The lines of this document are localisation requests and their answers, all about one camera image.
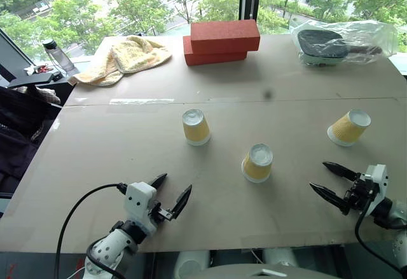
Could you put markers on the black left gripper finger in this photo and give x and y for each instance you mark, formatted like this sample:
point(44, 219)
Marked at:
point(159, 181)
point(182, 201)

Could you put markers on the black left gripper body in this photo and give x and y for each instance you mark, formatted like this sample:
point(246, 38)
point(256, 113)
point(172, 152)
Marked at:
point(160, 213)

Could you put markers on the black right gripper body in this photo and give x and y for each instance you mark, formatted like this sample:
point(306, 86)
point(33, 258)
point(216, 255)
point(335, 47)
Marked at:
point(361, 194)

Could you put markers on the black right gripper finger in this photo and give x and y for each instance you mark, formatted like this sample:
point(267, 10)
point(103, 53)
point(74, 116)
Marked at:
point(330, 194)
point(341, 171)

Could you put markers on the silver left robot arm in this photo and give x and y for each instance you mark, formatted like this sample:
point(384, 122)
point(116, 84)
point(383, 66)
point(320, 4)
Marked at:
point(109, 250)

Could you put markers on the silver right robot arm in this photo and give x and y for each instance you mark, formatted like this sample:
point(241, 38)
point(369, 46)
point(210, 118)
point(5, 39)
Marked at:
point(401, 244)

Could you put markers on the yellow paper cup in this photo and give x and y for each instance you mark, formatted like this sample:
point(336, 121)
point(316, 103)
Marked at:
point(197, 131)
point(256, 169)
point(345, 131)

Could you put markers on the white rounded cylinder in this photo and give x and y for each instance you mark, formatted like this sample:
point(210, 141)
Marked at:
point(190, 264)
point(281, 256)

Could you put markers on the pale yellow towel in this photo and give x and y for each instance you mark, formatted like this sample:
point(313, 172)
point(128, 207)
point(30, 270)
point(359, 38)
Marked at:
point(133, 55)

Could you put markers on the red foam brick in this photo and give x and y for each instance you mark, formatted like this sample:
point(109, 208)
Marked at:
point(213, 59)
point(224, 36)

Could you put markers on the paddle in plastic bag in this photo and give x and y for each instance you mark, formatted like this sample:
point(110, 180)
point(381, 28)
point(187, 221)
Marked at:
point(383, 36)

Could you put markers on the dark clothing pile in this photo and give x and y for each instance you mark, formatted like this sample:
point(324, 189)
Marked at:
point(19, 126)

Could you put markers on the clear water bottle black cap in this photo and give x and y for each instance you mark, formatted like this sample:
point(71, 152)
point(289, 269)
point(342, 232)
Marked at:
point(58, 56)

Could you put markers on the small red object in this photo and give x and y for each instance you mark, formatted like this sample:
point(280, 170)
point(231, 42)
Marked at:
point(44, 67)

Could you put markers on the black side shelf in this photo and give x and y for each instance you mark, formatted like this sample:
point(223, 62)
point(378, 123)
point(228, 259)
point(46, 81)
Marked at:
point(31, 80)

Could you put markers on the white crumpled tissue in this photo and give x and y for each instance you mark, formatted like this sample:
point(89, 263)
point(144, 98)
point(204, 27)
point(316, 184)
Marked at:
point(30, 70)

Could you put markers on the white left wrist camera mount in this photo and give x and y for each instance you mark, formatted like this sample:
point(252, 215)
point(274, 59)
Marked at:
point(138, 201)

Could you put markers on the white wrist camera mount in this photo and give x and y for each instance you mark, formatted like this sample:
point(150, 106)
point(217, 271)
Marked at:
point(138, 201)
point(378, 175)

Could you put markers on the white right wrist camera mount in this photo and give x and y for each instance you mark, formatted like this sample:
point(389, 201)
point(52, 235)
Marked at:
point(378, 175)

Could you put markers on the black window frame post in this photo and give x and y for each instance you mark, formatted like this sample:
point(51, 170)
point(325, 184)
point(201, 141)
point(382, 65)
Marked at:
point(250, 2)

